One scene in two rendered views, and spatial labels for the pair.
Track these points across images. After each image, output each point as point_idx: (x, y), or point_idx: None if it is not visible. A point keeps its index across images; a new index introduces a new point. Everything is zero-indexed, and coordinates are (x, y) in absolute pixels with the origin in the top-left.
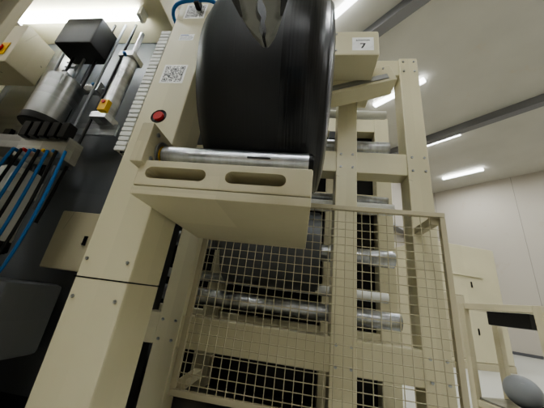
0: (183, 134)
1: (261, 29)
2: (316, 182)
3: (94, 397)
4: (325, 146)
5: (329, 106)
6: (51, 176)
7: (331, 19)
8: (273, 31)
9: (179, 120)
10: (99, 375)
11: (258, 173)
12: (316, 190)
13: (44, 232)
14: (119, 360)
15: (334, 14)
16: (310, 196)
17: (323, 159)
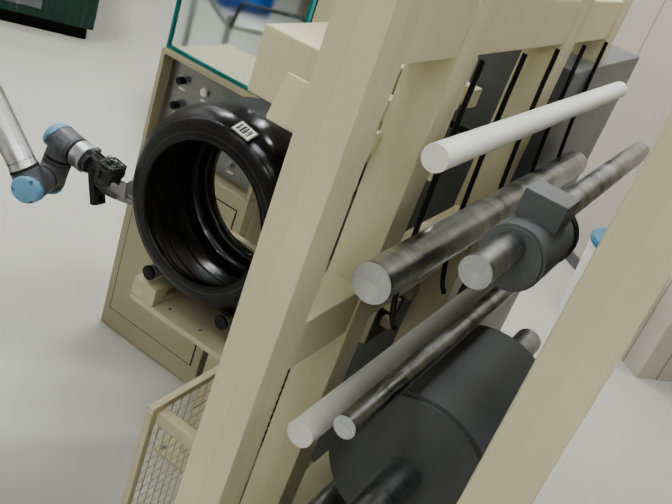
0: (258, 222)
1: (130, 198)
2: (179, 290)
3: (205, 366)
4: (161, 260)
5: (143, 232)
6: (340, 234)
7: (135, 170)
8: (123, 202)
9: (253, 211)
10: (207, 358)
11: None
12: (204, 302)
13: None
14: (218, 362)
15: (140, 160)
16: (131, 291)
17: (167, 271)
